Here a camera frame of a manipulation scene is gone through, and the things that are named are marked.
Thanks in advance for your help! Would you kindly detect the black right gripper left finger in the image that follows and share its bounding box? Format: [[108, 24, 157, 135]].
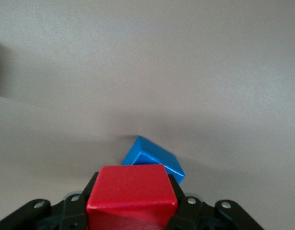
[[0, 172, 100, 230]]

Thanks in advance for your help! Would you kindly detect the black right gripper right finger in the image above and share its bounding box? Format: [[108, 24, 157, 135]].
[[166, 174, 265, 230]]

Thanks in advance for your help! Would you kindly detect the red wooden block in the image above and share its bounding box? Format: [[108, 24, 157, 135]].
[[86, 164, 178, 230]]

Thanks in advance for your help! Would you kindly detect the blue wooden block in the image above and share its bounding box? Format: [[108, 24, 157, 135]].
[[121, 135, 185, 185]]

